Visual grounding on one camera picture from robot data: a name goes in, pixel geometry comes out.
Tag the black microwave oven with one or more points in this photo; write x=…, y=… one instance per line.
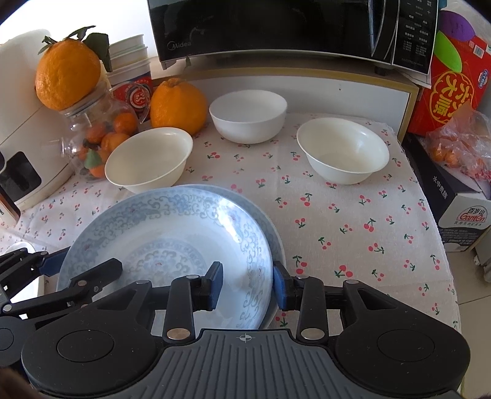
x=268, y=27

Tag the black white carton box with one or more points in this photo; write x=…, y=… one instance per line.
x=460, y=218

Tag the pile of small oranges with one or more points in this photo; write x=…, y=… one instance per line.
x=111, y=140

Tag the blue floral patterned plate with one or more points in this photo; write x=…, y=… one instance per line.
x=165, y=230

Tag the white plate blue rim line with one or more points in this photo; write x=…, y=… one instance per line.
x=277, y=249

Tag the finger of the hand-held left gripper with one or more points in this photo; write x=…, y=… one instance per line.
x=54, y=263
x=96, y=277

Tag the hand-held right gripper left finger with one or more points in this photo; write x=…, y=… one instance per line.
x=216, y=280

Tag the cherry print tablecloth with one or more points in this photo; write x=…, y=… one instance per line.
x=326, y=238

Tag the white air fryer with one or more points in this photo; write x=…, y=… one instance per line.
x=23, y=126

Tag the red cardboard box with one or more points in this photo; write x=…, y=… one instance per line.
x=448, y=96

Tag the plastic bag of oranges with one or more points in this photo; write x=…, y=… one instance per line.
x=456, y=149

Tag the white ceramic bowl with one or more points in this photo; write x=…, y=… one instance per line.
x=341, y=153
x=247, y=115
x=147, y=161

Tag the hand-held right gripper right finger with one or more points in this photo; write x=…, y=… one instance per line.
x=279, y=287

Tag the large orange with leaves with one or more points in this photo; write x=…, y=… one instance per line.
x=67, y=75

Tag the glass jar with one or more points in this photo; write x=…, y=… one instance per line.
x=78, y=119

